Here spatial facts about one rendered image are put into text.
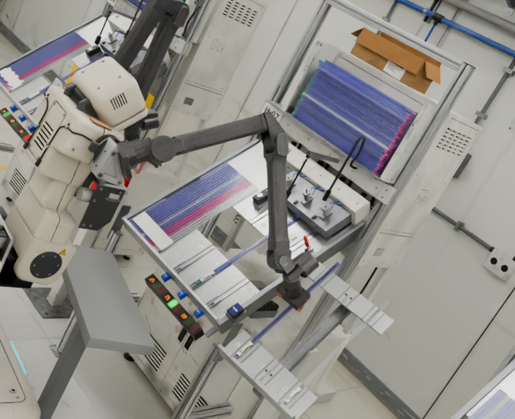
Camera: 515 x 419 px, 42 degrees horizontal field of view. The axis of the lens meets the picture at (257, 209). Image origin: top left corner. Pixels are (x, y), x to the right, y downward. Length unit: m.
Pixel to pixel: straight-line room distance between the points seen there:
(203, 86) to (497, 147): 1.68
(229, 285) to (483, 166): 2.00
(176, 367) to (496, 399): 1.40
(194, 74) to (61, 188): 1.69
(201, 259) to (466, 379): 1.98
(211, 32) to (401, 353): 2.17
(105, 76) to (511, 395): 1.58
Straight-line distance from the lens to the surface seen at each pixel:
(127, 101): 2.08
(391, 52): 3.09
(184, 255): 2.65
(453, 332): 4.08
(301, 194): 2.71
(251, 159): 2.98
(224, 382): 2.85
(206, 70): 3.74
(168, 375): 3.09
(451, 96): 2.58
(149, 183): 3.90
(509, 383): 2.32
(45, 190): 2.18
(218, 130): 2.09
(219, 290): 2.52
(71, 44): 3.93
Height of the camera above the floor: 1.79
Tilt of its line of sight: 16 degrees down
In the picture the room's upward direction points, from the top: 29 degrees clockwise
